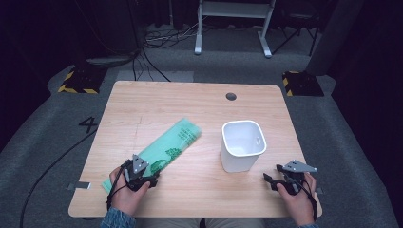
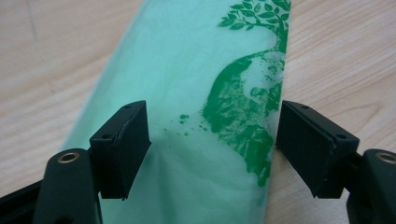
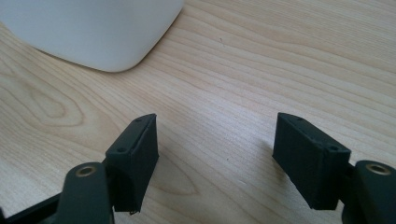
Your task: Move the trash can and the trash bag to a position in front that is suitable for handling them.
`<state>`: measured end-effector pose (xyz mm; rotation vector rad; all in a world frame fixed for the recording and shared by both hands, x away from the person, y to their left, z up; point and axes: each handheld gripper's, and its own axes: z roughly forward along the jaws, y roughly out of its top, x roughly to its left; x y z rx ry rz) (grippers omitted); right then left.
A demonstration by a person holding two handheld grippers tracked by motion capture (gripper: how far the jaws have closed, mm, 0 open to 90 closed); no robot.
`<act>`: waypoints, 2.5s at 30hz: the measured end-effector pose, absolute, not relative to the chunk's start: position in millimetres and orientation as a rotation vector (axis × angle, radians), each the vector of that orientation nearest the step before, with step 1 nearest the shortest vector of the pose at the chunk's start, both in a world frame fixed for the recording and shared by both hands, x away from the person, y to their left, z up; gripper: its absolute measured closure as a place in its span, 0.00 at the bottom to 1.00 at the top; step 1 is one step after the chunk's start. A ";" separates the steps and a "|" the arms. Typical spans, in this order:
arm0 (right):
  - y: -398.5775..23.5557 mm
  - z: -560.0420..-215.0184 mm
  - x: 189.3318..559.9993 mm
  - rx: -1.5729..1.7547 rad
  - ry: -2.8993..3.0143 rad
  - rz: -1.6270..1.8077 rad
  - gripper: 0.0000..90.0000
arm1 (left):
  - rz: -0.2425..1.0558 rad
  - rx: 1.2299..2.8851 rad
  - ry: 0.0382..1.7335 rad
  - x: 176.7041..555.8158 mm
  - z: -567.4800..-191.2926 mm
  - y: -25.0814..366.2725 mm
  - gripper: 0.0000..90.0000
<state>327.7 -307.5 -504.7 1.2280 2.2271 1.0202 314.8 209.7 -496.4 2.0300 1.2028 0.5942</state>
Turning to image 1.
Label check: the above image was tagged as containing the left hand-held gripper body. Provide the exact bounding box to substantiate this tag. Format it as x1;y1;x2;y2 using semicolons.
122;154;160;192

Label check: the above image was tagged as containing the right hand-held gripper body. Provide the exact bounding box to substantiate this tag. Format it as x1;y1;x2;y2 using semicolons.
275;160;318;195

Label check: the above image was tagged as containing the white plastic bin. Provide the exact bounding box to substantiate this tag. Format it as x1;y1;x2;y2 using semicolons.
220;120;268;174

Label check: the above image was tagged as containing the green plastic bag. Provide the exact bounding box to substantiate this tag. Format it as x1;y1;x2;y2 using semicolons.
101;118;202;194

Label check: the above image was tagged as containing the person's left hand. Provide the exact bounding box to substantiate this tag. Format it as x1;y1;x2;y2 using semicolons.
108;166;151;217

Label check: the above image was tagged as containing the person's right hand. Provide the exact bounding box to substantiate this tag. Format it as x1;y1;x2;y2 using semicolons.
276;173;317;226

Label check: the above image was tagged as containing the grey flat stand base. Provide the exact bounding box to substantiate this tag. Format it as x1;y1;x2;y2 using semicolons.
86;54;141;68

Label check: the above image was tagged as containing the grey pillar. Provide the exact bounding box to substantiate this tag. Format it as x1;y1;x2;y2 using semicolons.
305;0;365;76

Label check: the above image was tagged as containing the black tripod stand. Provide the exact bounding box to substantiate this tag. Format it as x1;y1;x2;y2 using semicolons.
272;6;321;57

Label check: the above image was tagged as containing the right hand-held gripper black cable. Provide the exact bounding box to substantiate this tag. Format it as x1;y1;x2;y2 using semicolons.
293;180;318;221

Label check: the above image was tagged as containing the hand-held gripper black cable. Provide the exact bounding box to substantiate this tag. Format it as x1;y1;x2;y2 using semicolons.
293;180;318;221
106;161;131;212

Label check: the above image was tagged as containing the left hand-held gripper black cable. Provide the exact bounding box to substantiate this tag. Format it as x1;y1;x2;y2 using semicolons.
106;161;131;212

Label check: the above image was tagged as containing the black yellow striped base plate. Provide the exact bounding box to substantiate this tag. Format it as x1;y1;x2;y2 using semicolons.
57;66;107;95
282;70;325;97

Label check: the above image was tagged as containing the long black floor cable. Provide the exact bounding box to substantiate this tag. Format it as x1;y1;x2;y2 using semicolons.
19;127;99;228

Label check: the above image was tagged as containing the bundle of floor cables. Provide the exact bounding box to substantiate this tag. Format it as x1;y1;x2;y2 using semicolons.
144;20;203;49

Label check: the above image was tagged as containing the white metal desk frame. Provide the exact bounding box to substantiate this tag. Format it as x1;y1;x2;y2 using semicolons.
193;0;277;59

